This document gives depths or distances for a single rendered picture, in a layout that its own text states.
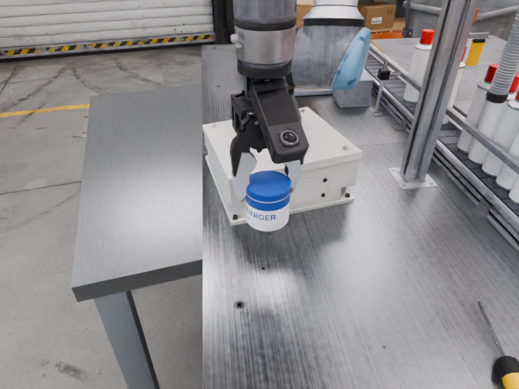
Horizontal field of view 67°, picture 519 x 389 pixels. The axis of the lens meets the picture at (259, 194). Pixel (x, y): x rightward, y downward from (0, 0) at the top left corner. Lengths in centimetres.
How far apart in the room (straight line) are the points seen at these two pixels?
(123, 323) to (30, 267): 131
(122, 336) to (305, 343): 43
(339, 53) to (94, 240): 59
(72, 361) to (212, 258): 107
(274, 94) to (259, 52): 6
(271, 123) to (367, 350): 36
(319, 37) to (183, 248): 47
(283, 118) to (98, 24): 465
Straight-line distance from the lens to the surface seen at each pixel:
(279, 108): 50
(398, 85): 143
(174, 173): 98
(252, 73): 50
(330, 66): 78
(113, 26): 508
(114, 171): 103
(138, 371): 102
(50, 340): 181
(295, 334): 63
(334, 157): 79
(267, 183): 59
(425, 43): 125
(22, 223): 244
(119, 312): 85
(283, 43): 49
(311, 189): 81
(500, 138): 96
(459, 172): 102
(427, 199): 95
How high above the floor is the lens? 135
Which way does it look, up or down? 36 degrees down
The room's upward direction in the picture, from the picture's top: straight up
